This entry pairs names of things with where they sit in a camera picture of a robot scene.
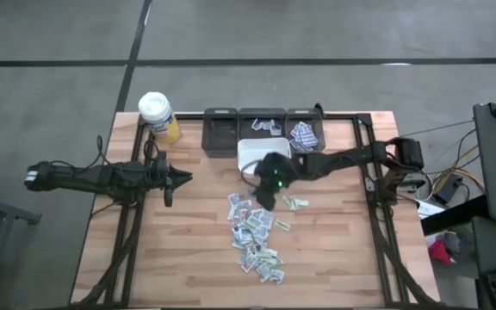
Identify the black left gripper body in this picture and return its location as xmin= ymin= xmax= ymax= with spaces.
xmin=146 ymin=150 xmax=176 ymax=209

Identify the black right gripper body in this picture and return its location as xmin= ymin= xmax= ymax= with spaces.
xmin=255 ymin=185 xmax=278 ymax=211

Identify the white blue print packet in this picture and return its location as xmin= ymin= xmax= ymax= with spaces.
xmin=251 ymin=210 xmax=275 ymax=230

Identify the white navy print packet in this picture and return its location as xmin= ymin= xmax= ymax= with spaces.
xmin=232 ymin=226 xmax=253 ymax=243

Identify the white plastic bin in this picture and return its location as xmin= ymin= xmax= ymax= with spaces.
xmin=236 ymin=137 xmax=293 ymax=176

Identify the translucent grey plastic bin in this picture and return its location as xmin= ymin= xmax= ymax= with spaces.
xmin=285 ymin=107 xmax=326 ymax=159
xmin=237 ymin=107 xmax=288 ymax=141
xmin=201 ymin=107 xmax=240 ymax=159

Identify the yellow Lysol wipes canister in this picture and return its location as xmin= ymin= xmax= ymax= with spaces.
xmin=138 ymin=91 xmax=181 ymax=146

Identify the white packet red label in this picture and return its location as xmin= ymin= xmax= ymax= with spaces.
xmin=239 ymin=257 xmax=259 ymax=274

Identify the dark grey metal stand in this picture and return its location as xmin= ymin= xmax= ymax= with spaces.
xmin=0 ymin=171 xmax=42 ymax=310

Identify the white paper sheet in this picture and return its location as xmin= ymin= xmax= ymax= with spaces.
xmin=417 ymin=201 xmax=446 ymax=220

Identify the red cloth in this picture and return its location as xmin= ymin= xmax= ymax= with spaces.
xmin=427 ymin=239 xmax=456 ymax=265

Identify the black desk crossbar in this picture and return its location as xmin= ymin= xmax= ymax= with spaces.
xmin=419 ymin=195 xmax=490 ymax=237

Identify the grey cloth lump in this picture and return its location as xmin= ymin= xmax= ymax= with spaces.
xmin=443 ymin=231 xmax=463 ymax=256

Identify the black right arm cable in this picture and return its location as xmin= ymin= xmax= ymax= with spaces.
xmin=240 ymin=158 xmax=270 ymax=193

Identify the thin black floor cable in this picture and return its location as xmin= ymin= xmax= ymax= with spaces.
xmin=398 ymin=119 xmax=475 ymax=139

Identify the yellow cable bundle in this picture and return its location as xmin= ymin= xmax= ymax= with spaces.
xmin=432 ymin=166 xmax=486 ymax=195

